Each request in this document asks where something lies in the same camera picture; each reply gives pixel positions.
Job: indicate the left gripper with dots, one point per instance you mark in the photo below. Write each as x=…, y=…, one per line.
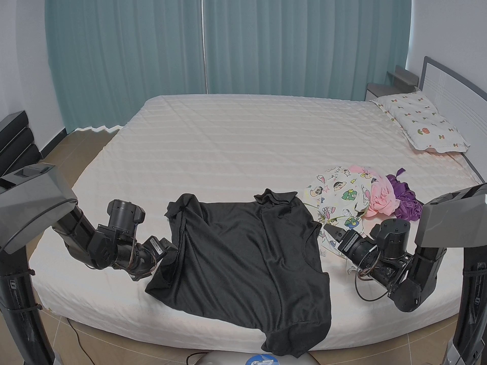
x=156, y=247

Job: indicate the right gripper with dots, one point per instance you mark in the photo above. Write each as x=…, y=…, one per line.
x=350, y=241

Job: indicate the black T-shirt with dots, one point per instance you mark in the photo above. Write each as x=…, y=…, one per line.
x=243, y=264

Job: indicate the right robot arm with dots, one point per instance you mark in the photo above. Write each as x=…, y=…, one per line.
x=441, y=219

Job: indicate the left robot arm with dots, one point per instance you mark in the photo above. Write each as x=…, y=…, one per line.
x=34, y=203

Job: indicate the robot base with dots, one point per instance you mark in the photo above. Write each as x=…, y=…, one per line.
x=213, y=360

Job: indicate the white printed pyjama top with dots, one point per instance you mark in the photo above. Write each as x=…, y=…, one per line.
x=334, y=192

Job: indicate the pink garment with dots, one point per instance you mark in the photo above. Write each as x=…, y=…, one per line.
x=382, y=200

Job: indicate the purple garment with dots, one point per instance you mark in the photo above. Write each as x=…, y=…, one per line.
x=407, y=203

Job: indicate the bed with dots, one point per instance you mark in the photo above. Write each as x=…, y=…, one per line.
x=247, y=146

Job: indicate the white printed pillow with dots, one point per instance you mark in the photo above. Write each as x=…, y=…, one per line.
x=422, y=122

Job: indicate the grey bedside table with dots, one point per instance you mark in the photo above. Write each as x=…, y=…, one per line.
x=380, y=89

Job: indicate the black chest of drawers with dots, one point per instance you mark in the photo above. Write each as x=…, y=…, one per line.
x=19, y=143

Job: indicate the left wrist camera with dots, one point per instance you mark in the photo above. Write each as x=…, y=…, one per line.
x=140, y=275

